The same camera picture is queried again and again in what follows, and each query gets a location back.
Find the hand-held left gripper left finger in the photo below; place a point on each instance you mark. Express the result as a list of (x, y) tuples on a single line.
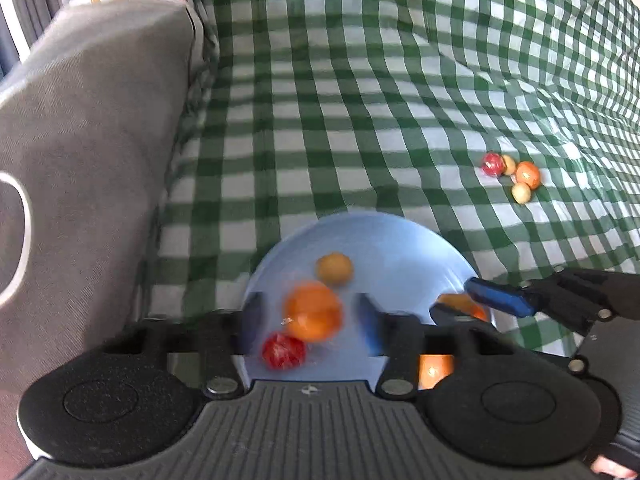
[(252, 324)]

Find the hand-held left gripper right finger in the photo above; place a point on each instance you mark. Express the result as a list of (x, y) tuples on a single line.
[(370, 325)]

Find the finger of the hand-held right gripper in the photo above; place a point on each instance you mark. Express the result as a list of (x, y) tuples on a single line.
[(447, 314), (500, 296)]

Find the red fruit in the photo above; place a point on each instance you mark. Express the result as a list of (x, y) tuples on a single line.
[(493, 164), (283, 351)]

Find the small beige longan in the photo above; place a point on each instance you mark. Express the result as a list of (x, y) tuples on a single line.
[(509, 164), (521, 193), (334, 268)]

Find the light blue plate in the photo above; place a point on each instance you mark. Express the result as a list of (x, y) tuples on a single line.
[(395, 250)]

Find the person's right hand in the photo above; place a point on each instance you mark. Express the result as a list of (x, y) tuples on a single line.
[(611, 469)]

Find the green checkered blanket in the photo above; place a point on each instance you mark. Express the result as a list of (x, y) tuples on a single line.
[(350, 85)]

